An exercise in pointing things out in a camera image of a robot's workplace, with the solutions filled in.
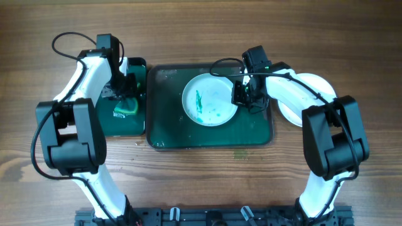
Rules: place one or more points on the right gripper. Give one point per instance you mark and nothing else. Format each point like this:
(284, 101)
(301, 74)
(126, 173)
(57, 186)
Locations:
(237, 96)

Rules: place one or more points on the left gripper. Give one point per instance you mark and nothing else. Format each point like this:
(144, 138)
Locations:
(129, 90)

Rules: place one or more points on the green yellow sponge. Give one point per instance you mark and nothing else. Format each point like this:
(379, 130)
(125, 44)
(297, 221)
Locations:
(127, 106)

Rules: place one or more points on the white plate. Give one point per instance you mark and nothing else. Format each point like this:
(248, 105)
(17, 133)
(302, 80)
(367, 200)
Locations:
(294, 98)
(207, 100)

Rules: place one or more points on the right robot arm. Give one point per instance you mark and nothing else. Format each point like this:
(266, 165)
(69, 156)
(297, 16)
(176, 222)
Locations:
(334, 139)

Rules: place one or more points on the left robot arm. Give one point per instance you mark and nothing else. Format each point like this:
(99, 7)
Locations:
(69, 143)

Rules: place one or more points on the small black water tray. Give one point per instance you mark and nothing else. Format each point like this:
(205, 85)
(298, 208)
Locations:
(120, 125)

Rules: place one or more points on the large dark serving tray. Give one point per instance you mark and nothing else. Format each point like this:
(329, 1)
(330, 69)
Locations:
(168, 126)

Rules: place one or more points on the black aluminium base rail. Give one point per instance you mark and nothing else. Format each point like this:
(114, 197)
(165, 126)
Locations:
(278, 215)

